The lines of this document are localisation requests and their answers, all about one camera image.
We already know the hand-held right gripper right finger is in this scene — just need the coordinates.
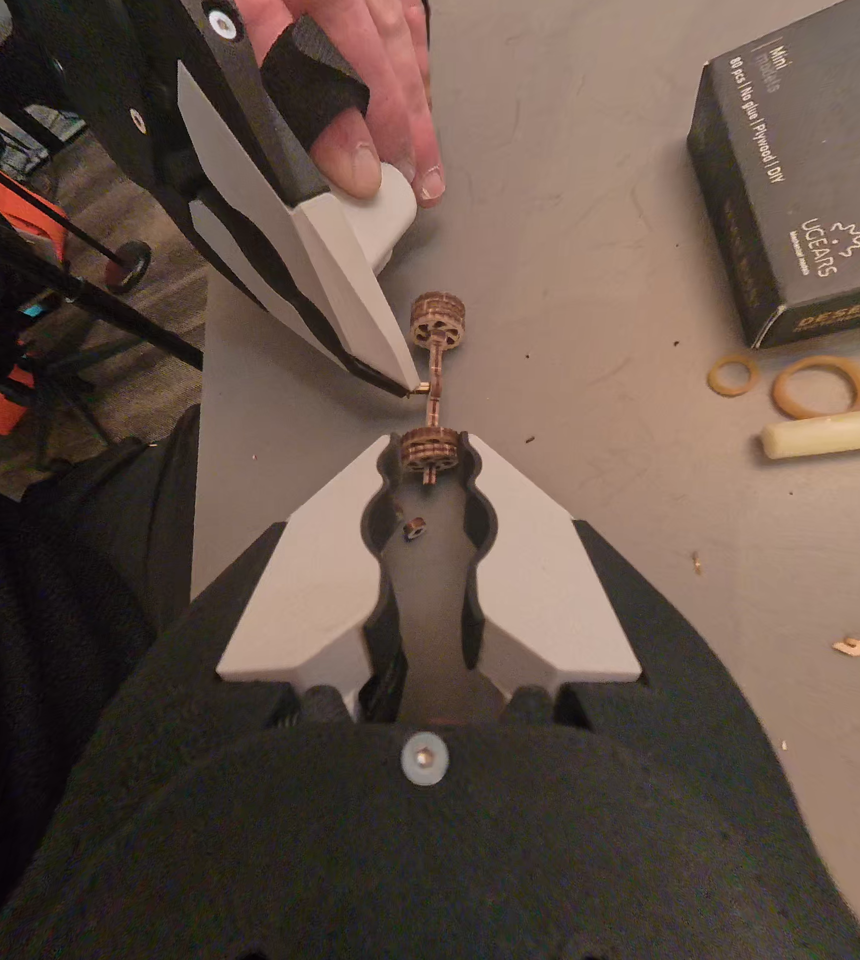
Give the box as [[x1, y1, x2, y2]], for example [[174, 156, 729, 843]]
[[462, 431, 644, 685]]

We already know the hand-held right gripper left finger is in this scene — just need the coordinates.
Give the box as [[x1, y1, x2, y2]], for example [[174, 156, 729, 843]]
[[216, 433, 401, 685]]

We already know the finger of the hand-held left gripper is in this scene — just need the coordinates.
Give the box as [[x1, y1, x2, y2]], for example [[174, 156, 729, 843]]
[[177, 61, 422, 397], [188, 196, 407, 399]]

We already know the wooden wheel axle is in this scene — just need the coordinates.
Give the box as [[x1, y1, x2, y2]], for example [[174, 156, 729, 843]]
[[400, 291, 469, 487]]

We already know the black model box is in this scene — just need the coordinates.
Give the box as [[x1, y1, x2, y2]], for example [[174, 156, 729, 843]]
[[686, 0, 860, 350]]

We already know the person's left hand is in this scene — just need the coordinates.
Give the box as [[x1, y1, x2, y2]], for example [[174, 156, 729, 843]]
[[235, 0, 448, 209]]

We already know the black tripod stand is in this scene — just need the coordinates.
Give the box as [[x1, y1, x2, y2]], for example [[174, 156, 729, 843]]
[[0, 97, 206, 466]]

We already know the small rubber band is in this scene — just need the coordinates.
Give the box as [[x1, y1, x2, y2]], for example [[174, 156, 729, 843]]
[[707, 354, 761, 397]]

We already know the large rubber band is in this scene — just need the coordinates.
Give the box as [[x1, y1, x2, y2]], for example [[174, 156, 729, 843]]
[[771, 354, 860, 420]]

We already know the white wax cylinder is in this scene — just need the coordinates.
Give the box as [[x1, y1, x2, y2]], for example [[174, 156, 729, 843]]
[[760, 408, 860, 460]]

